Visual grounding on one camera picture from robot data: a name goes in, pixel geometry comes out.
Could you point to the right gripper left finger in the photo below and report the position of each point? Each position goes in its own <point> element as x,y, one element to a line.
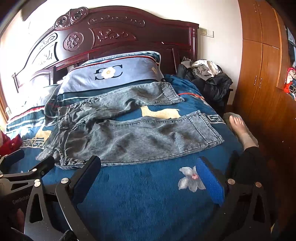
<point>69,192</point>

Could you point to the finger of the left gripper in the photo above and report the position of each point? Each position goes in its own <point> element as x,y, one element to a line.
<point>8,160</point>
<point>25,172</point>

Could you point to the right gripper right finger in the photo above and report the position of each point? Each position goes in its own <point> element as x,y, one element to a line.
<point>242,213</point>

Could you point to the grey denim pants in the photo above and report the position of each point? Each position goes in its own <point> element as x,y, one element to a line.
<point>89,128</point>

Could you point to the red garment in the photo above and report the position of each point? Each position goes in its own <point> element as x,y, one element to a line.
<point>7,145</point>

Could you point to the blue deer pattern blanket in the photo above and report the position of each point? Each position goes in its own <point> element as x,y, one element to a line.
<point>140,202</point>

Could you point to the bare foot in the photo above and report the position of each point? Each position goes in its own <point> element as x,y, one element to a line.
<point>241,133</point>

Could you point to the grey slipper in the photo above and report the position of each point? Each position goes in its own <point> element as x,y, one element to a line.
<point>233,118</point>

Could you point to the brown wooden wardrobe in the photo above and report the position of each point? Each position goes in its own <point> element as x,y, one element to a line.
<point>260,99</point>

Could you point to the black jacket pile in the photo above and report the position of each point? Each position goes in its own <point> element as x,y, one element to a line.
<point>215,90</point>

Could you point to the carved dark wood headboard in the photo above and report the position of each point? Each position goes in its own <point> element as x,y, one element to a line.
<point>84,34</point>

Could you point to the white grey crumpled garment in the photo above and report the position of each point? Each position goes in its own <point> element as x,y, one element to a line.
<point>202,68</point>

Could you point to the white wall switch plate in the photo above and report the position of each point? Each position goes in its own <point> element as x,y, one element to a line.
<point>206,32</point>

